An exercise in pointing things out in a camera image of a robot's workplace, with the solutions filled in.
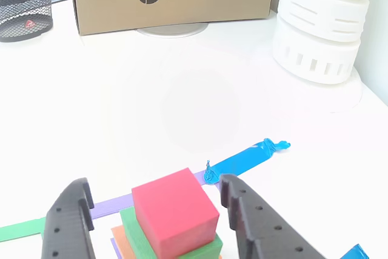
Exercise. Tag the polymaker cardboard box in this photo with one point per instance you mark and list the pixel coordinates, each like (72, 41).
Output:
(121, 7)

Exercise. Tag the grey round disc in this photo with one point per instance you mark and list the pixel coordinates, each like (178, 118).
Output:
(172, 30)

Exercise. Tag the orange cube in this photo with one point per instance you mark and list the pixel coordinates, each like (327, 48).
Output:
(122, 244)

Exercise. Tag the green cube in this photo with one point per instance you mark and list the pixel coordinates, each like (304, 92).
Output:
(136, 228)

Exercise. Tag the green square frame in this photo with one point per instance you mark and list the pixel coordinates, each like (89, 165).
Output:
(21, 228)

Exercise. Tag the large purple cube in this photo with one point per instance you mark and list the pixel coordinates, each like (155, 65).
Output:
(113, 245)

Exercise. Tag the small red cube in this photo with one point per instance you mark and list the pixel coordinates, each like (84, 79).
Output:
(172, 207)

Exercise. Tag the black mesh bin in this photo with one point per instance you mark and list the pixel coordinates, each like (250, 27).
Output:
(24, 4)

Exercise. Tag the purple square frame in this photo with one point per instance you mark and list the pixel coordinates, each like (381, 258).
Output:
(112, 206)

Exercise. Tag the blue tape strip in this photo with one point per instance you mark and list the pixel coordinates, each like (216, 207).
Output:
(354, 253)
(239, 162)

